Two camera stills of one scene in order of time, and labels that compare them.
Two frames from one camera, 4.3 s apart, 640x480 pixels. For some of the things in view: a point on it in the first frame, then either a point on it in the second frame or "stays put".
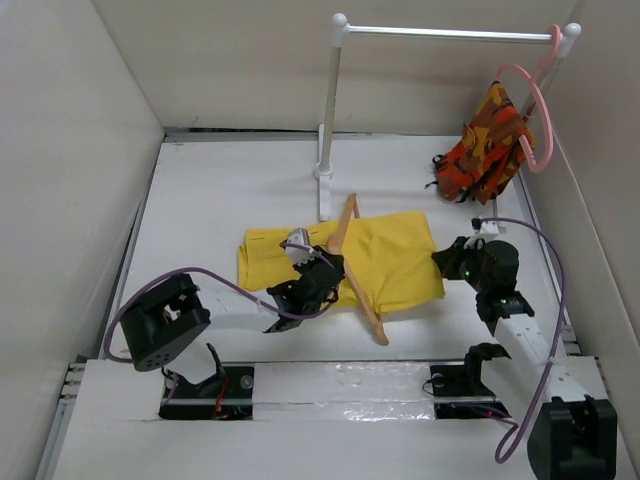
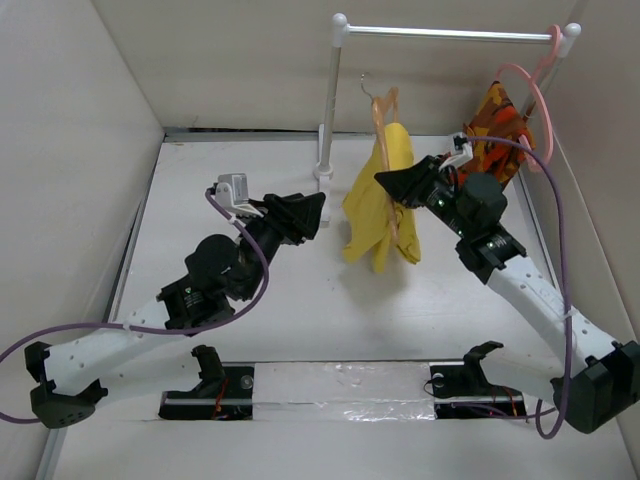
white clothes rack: [323, 170] stays put
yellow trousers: [389, 255] to [367, 210]
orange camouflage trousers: [487, 155] stays put
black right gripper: [448, 258] to [411, 183]
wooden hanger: [332, 246] to [381, 107]
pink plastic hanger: [556, 36] stays put
